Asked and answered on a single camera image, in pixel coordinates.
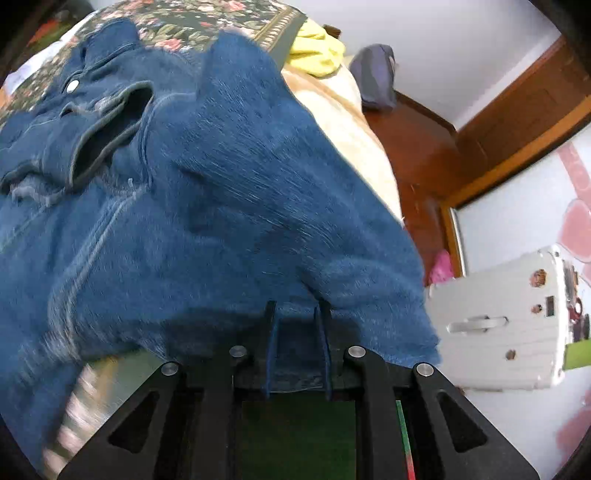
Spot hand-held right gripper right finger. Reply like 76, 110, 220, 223
314, 299, 542, 480

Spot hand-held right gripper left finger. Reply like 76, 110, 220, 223
58, 300, 279, 480

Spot blue denim jeans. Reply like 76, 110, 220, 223
0, 21, 441, 480

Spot pink cloth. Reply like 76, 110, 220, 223
427, 249, 455, 287

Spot white suitcase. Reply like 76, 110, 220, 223
424, 244, 579, 394

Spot beige blanket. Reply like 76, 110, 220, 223
281, 60, 407, 228

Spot green box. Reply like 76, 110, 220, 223
561, 339, 591, 371

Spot grey bag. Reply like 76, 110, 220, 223
348, 44, 399, 110

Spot yellow cloth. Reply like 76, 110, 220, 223
288, 21, 347, 79

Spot dark floral bedspread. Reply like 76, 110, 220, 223
0, 0, 356, 480

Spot wooden bed frame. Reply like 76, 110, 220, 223
364, 90, 459, 278

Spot pink heart wall sticker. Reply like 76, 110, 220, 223
555, 138, 591, 265

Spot wooden door frame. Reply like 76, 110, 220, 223
438, 33, 591, 278

